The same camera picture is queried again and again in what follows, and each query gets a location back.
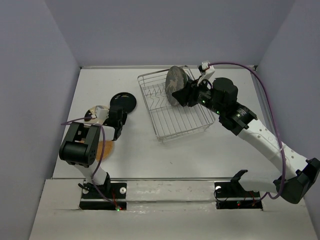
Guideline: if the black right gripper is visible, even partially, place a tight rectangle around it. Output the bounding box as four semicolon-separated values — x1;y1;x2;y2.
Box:
171;75;224;116

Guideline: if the black round plate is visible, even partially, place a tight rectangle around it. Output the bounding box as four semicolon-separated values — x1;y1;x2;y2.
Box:
109;92;137;114

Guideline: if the grey deer plate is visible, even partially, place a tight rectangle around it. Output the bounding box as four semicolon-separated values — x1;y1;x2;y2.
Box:
165;66;185;106

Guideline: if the teal flower plate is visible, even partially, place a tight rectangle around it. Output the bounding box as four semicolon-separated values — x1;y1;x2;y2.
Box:
184;71;192;86

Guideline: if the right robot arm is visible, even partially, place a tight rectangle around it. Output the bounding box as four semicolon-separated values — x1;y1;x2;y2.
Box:
166;77;320;204

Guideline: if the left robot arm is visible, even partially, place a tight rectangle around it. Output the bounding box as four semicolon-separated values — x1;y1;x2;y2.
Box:
58;105;127;201

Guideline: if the cream plate with black mark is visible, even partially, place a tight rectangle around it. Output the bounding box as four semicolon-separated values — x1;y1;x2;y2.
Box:
84;106;96;124

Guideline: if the round bamboo wooden plate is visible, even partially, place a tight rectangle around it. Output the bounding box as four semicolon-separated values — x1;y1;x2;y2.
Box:
96;140;114;161

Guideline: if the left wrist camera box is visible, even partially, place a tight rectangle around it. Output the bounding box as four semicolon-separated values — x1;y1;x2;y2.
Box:
94;105;110;125

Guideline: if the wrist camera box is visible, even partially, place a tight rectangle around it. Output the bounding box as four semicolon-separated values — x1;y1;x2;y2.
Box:
94;105;110;125
197;61;216;86

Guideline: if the steel wire dish rack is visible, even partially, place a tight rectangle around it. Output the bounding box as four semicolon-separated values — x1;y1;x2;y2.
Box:
137;69;215;142

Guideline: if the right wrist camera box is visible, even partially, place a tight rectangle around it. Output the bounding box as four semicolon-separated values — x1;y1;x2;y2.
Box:
197;61;216;86

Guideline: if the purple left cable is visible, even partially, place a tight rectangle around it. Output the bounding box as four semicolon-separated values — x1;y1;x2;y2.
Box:
61;117;118;208

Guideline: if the purple cable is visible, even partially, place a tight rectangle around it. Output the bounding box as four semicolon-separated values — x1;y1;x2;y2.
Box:
61;117;118;208
209;62;287;200

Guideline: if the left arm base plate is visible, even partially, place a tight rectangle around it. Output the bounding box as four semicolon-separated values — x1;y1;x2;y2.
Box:
78;181;127;211

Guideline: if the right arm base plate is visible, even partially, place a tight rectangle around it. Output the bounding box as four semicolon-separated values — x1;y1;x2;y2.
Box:
213;181;263;210

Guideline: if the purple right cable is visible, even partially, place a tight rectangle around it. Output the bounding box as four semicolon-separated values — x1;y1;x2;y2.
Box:
209;62;287;200

